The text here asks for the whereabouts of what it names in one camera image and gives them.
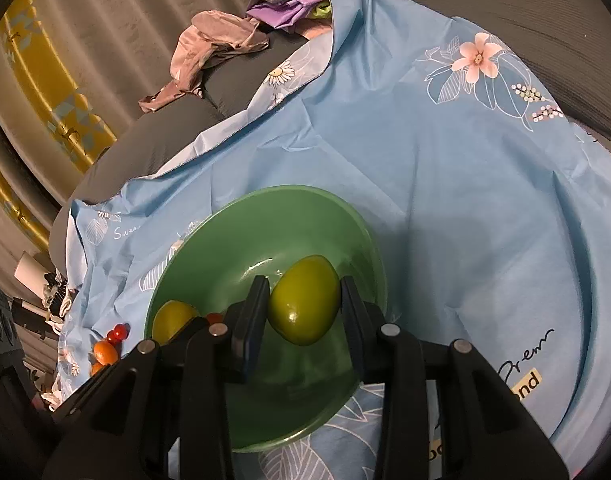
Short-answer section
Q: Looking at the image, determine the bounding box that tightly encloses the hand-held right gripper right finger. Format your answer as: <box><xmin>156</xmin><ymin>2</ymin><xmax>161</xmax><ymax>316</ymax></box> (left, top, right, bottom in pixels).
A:
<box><xmin>339</xmin><ymin>277</ymin><xmax>570</xmax><ymax>480</ymax></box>

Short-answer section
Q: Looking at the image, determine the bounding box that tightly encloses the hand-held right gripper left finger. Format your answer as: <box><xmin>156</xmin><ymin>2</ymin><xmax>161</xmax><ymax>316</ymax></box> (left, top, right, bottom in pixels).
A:
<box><xmin>42</xmin><ymin>276</ymin><xmax>271</xmax><ymax>480</ymax></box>

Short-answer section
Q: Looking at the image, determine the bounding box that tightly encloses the green mango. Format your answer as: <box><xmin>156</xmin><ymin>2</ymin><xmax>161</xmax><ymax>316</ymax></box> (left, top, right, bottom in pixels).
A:
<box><xmin>268</xmin><ymin>255</ymin><xmax>340</xmax><ymax>346</ymax></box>

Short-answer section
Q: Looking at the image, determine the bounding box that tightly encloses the green bowl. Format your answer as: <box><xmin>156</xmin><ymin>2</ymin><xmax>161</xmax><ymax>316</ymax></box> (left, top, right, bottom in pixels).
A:
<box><xmin>144</xmin><ymin>185</ymin><xmax>387</xmax><ymax>454</ymax></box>

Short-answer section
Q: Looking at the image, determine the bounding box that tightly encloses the yellow-green mango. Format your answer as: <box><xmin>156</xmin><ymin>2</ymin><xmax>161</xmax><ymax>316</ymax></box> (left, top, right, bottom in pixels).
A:
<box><xmin>152</xmin><ymin>300</ymin><xmax>200</xmax><ymax>346</ymax></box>

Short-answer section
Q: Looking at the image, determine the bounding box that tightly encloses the blue floral sheet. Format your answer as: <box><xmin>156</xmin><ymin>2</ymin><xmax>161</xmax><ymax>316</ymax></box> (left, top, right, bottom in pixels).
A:
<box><xmin>49</xmin><ymin>0</ymin><xmax>611</xmax><ymax>480</ymax></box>

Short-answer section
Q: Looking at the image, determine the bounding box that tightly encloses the pink-grey cloth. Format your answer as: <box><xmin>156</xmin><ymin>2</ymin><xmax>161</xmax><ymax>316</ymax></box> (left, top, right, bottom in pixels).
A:
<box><xmin>138</xmin><ymin>10</ymin><xmax>270</xmax><ymax>114</ymax></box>

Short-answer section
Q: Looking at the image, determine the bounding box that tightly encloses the purple cloth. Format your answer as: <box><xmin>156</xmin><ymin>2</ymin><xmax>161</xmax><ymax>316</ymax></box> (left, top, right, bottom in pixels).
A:
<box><xmin>246</xmin><ymin>0</ymin><xmax>332</xmax><ymax>34</ymax></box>

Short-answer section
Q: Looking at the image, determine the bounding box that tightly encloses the yellow patterned curtain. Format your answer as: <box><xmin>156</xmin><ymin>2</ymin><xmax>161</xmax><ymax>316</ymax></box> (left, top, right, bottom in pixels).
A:
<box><xmin>0</xmin><ymin>0</ymin><xmax>118</xmax><ymax>241</ymax></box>

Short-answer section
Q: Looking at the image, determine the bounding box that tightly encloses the dark grey sofa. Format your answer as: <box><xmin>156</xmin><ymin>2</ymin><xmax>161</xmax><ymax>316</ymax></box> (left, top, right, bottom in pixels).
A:
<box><xmin>48</xmin><ymin>0</ymin><xmax>611</xmax><ymax>266</ymax></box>

